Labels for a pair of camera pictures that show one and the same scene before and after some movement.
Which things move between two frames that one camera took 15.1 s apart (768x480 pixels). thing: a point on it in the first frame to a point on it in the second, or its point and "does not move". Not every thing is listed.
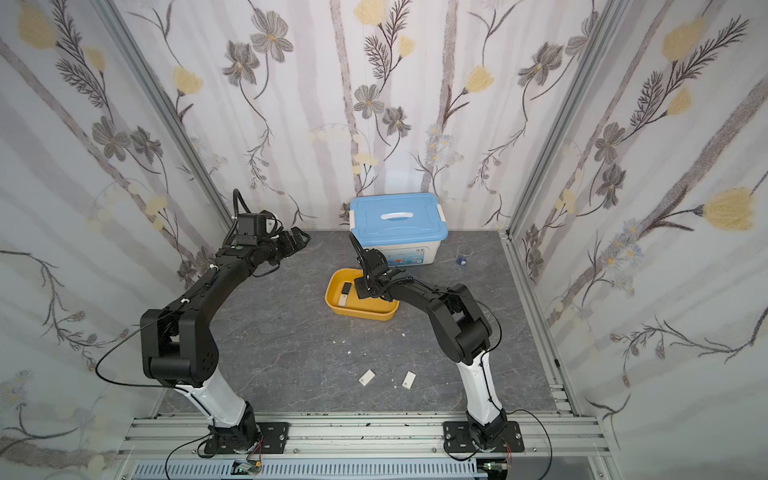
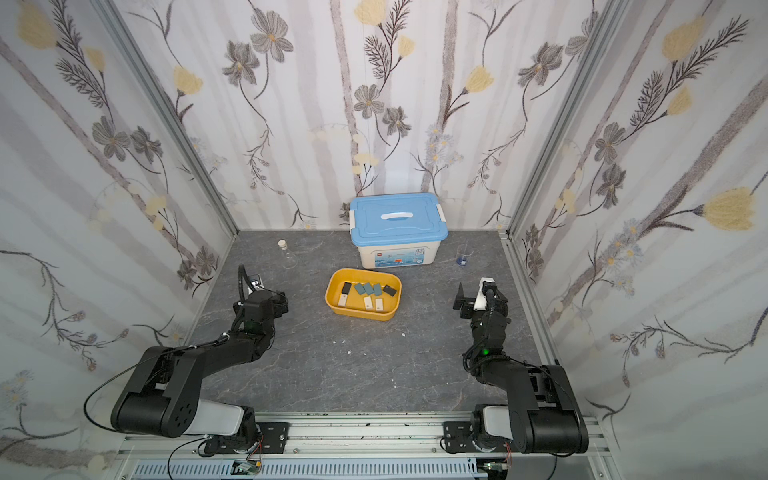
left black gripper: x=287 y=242 to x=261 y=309
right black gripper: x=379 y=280 to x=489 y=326
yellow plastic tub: x=375 y=308 does not move
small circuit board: x=249 y=467 does not move
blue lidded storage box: x=408 y=227 does not move
